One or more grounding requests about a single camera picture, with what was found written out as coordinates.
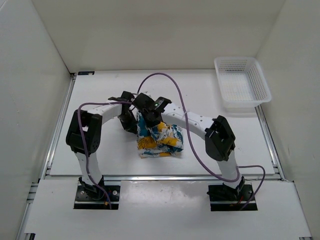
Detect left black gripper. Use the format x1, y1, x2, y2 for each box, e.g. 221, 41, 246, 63
117, 110, 138, 134

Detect patterned white shorts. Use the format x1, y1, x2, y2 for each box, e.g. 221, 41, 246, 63
136, 112, 184, 158

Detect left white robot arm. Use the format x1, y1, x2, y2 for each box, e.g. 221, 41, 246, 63
66, 91, 137, 201

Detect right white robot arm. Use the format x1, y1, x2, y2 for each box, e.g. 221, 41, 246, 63
132, 93, 245, 201

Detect white plastic basket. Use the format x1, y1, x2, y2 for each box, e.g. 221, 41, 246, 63
214, 56, 272, 112

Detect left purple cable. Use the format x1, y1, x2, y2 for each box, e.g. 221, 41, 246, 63
77, 98, 136, 210

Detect purple cable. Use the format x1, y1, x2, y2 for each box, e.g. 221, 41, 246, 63
77, 98, 136, 210
137, 72, 266, 211

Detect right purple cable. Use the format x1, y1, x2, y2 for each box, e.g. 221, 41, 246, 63
137, 72, 266, 211

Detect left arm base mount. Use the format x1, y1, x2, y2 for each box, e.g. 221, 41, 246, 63
73, 182, 121, 210

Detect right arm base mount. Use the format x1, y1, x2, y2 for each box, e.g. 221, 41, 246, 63
207, 184, 258, 212

